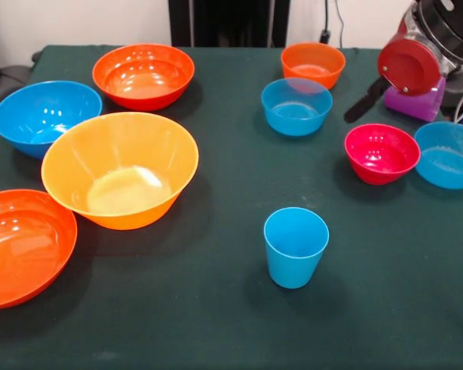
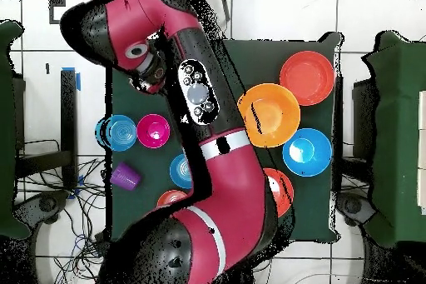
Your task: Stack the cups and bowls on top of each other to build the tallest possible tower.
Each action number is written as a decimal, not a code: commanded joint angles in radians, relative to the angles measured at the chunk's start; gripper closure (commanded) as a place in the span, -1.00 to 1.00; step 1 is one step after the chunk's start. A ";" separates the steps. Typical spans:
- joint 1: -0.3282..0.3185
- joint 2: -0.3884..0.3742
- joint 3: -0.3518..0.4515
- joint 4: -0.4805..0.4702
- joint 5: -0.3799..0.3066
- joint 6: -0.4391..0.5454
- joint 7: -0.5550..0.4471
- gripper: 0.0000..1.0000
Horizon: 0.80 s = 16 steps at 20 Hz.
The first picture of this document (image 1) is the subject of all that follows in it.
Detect dark green table cloth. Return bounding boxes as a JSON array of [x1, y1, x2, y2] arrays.
[[0, 44, 463, 370]]

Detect small blue bowl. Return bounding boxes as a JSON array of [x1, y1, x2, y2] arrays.
[[260, 77, 334, 136], [414, 121, 463, 190]]

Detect black cable with plug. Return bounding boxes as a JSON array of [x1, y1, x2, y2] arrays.
[[318, 0, 345, 49]]

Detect blue cup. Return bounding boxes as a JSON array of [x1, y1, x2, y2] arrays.
[[263, 207, 330, 290]]

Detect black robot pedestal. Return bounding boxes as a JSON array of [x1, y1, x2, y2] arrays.
[[167, 0, 291, 48]]

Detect large blue bowl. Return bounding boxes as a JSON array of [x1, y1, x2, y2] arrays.
[[0, 79, 103, 161]]

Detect small orange bowl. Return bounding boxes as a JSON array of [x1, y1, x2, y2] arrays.
[[280, 42, 347, 91]]

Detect large yellow-orange bowl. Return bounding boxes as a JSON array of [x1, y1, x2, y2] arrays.
[[40, 111, 200, 231]]

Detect large orange bowl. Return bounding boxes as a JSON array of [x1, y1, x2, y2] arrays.
[[0, 188, 79, 311], [92, 42, 196, 113]]

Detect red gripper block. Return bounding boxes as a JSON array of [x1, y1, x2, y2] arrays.
[[343, 15, 443, 124]]

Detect purple cup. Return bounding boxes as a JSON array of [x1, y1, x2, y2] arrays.
[[383, 76, 447, 123]]

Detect small pink bowl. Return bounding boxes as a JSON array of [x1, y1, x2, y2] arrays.
[[344, 123, 422, 186]]

